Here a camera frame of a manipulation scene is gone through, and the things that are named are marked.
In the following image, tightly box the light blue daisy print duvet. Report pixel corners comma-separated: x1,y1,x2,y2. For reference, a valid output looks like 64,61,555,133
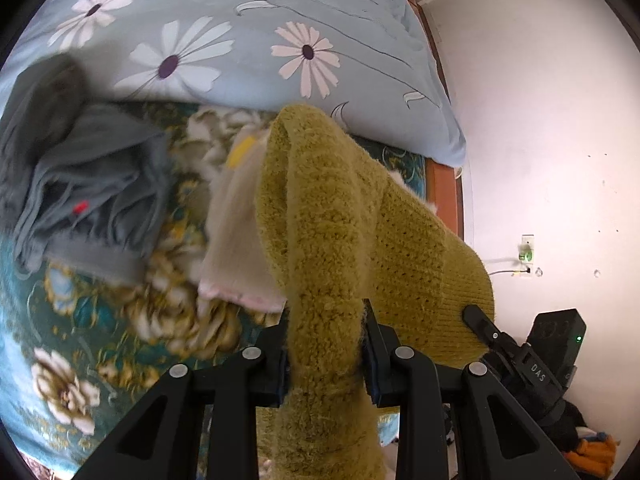
0,0,467,168

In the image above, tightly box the black power cable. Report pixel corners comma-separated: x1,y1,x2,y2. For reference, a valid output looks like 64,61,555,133
487,259,532,277

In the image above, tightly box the wall socket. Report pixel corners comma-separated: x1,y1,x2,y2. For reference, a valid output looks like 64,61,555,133
517,234,536,267

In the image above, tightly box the teal floral blanket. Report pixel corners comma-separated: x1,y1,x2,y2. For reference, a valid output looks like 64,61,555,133
0,100,429,480

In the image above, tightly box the cream pink fleece garment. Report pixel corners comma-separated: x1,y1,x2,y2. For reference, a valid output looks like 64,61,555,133
197,122,439,312

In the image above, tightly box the mustard yellow knitted sweater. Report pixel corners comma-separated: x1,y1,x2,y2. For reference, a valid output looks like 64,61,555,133
255,104,496,480

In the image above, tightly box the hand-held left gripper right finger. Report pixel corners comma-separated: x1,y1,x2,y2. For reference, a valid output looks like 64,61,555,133
361,299,583,480

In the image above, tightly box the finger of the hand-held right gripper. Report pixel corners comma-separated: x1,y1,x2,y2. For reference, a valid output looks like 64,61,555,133
461,304,528,367

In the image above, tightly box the blue-grey garment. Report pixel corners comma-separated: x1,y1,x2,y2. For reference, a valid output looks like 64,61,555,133
0,55,174,286

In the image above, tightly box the orange plush toy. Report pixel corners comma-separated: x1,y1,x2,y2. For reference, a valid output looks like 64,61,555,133
565,435,621,474

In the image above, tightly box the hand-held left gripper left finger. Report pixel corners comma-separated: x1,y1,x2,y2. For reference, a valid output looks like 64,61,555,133
75,310,292,480

